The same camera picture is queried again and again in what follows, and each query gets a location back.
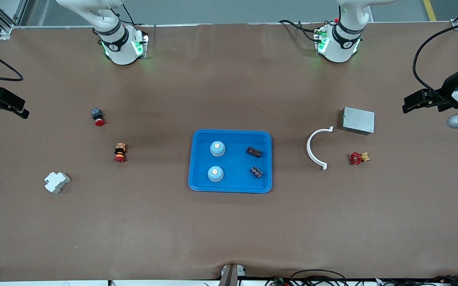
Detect black cable bundle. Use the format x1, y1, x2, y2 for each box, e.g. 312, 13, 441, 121
374, 275, 458, 286

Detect white semicircular bracket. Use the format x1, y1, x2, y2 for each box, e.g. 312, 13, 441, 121
307, 126, 334, 171

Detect brown table mat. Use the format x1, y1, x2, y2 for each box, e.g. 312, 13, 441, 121
0, 22, 458, 282

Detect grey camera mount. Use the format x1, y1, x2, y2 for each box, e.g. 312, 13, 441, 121
220, 264, 247, 286

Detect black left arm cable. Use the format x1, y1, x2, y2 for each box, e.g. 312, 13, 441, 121
413, 18, 458, 104

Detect blue plastic tray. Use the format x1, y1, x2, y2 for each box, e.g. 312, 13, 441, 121
188, 130, 272, 194

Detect white circuit breaker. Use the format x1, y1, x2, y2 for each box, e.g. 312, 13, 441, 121
45, 172, 71, 194

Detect black red emergency button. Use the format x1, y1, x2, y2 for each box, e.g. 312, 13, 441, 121
91, 108, 105, 127

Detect brass valve red handwheel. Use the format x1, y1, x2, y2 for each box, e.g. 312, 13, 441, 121
350, 152, 371, 166

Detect red yellow push button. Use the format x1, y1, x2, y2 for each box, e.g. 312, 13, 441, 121
114, 143, 128, 163

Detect black looped cable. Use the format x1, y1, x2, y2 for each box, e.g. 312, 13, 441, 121
290, 269, 348, 286

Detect silver metal box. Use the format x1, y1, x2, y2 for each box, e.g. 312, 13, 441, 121
342, 107, 375, 136

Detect black base cable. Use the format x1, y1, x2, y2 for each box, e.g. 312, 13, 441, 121
121, 3, 150, 29
278, 19, 322, 43

